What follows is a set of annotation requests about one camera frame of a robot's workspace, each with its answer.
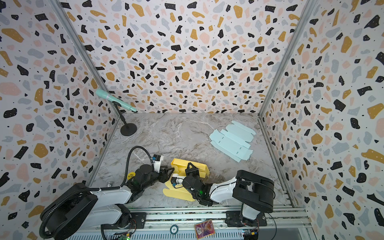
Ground yellow paper box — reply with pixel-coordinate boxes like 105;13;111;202
163;159;210;202

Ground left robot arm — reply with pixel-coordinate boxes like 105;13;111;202
39;165;175;240

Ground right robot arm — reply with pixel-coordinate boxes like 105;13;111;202
171;163;276;227

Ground light blue flat paper box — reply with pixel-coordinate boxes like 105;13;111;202
210;121;256;163

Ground yellow round sticker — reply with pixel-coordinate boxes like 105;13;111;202
127;172;136;180

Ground colourful card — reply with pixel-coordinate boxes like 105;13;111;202
194;220;216;240

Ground round teal sticker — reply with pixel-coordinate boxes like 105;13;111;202
170;225;179;235

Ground black microphone stand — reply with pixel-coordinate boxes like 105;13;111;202
112;101;137;136

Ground mint green microphone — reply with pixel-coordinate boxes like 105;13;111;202
95;89;138;113

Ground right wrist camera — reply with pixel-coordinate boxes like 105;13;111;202
171;177;184;189

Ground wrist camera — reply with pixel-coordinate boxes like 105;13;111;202
171;177;184;189
152;154;164;173

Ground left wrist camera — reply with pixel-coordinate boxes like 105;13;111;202
152;154;164;173

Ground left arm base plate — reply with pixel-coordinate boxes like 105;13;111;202
104;212;147;232

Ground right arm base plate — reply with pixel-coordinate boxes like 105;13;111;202
225;211;267;228

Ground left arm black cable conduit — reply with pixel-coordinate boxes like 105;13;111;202
38;146;154;240

